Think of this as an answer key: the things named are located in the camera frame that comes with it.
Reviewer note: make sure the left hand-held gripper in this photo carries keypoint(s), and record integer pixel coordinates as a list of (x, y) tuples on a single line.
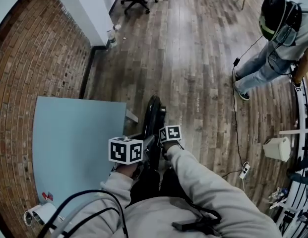
[(125, 150)]

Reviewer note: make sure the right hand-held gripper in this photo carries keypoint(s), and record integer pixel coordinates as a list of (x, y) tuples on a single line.
[(169, 134)]

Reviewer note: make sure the black folding chair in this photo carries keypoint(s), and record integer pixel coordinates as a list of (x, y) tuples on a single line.
[(153, 118)]

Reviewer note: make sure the person's left forearm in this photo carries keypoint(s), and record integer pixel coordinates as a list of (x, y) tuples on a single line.
[(119, 187)]

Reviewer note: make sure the person's right forearm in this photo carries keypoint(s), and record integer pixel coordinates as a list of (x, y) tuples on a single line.
[(201, 177)]

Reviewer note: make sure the light blue table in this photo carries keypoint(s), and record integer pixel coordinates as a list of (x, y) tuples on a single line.
[(77, 145)]

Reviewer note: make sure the person's grey hoodie torso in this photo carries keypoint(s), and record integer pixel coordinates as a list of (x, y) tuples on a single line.
[(168, 219)]

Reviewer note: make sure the white power strip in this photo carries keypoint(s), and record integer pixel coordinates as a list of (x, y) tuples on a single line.
[(244, 170)]

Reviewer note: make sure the black chest device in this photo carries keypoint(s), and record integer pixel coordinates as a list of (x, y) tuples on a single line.
[(193, 223)]

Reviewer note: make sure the white trash bin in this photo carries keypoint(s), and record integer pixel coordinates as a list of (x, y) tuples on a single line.
[(276, 149)]

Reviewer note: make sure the clear plastic bottle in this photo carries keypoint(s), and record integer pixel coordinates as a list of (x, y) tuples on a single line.
[(111, 38)]

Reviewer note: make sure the small red white packet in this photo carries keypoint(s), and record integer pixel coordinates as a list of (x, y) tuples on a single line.
[(47, 196)]

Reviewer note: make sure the crumpled white paper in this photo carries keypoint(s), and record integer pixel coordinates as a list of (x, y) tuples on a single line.
[(117, 27)]

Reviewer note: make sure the white cylindrical cup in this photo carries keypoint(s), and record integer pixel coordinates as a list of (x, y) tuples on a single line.
[(45, 213)]

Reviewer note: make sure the round metal cup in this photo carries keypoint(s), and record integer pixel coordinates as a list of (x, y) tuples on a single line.
[(29, 218)]

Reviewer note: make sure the white frame rails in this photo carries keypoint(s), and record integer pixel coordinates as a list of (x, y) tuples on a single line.
[(302, 123)]

